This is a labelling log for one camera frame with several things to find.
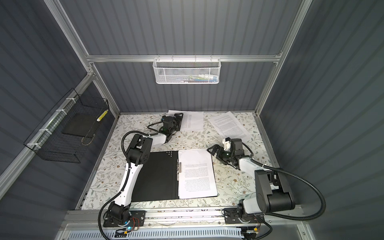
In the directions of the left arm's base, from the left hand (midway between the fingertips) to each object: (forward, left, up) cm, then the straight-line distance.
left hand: (182, 116), depth 110 cm
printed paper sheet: (-45, -8, -7) cm, 46 cm away
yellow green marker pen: (-16, +44, +19) cm, 50 cm away
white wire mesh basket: (+27, -5, +21) cm, 34 cm away
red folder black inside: (-44, +14, -6) cm, 47 cm away
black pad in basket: (-25, +50, +21) cm, 60 cm away
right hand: (-33, -19, -1) cm, 38 cm away
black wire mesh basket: (-30, +57, +21) cm, 68 cm away
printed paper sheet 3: (-6, -34, -7) cm, 36 cm away
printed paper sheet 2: (+1, -7, -7) cm, 10 cm away
